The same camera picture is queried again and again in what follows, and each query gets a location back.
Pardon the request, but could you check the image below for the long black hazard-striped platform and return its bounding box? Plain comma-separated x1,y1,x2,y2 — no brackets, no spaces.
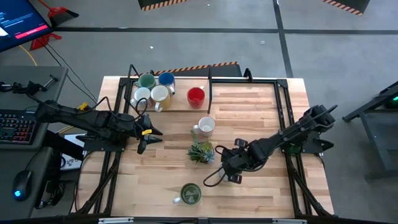
136,61,243,78

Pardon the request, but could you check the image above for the yellow mug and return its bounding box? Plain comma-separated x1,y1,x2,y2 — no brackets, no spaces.
150,84,172,113

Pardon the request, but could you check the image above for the silver bracket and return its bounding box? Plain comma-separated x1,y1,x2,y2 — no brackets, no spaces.
98,217,134,224
272,218,308,224

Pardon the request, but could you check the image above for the yellow cable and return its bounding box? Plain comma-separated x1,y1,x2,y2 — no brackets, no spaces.
18,44,91,135

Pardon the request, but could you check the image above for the backlit black keyboard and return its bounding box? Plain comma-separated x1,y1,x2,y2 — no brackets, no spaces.
0,108,41,146

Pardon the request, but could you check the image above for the white mug with blue interior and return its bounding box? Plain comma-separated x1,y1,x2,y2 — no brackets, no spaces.
157,72,177,96

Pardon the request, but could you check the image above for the white printed paper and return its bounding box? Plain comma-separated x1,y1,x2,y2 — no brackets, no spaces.
58,133,86,171

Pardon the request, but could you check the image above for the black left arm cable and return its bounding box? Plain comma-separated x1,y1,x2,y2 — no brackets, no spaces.
93,96,150,124

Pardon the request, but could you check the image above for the black floor cable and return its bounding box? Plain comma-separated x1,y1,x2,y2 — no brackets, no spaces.
39,39,100,103

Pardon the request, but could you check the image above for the red dustpan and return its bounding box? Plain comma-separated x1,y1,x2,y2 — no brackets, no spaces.
37,0,80,28

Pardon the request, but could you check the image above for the grey diamond pattern mug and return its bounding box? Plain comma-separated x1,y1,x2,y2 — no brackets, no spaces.
192,116,216,138

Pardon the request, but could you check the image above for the succulent plant in black pot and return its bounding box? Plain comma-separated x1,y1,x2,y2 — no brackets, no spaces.
185,130,216,166

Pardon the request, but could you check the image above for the red mug white handle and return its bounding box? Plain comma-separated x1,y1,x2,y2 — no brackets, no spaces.
187,86,206,110

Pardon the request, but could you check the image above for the black metal stand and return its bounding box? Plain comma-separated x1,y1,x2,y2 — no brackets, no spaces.
341,81,398,181

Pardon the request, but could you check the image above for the sage green mug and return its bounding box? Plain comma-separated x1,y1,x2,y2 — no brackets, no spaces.
136,73,157,91

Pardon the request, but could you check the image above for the grey desk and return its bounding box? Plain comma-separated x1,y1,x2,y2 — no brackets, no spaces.
0,65,69,220

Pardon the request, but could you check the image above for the black metal table frame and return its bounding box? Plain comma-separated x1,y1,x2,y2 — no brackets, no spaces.
70,63,335,218

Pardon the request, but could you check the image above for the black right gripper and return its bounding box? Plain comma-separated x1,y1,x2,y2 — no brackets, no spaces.
221,139,254,184

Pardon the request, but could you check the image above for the wooden mug tray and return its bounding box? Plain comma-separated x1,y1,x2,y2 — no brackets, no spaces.
124,63,215,114

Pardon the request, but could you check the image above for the black clamp tool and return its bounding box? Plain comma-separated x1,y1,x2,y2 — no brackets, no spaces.
0,73,59,101

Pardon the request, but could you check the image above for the computer monitor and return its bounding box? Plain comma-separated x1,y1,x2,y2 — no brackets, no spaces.
0,0,53,53

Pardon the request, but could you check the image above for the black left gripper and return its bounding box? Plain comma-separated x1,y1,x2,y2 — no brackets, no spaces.
132,112,164,156

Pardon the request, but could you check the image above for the black computer mouse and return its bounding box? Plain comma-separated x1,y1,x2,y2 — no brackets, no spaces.
11,169,34,202

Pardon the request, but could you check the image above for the red plastic object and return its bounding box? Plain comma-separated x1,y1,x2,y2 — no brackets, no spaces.
29,32,63,52

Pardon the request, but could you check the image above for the white mug with green interior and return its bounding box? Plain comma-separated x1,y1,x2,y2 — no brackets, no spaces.
172,182,203,205

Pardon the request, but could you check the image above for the red white lattice pattern mug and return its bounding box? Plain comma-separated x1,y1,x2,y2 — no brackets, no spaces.
129,86,154,110

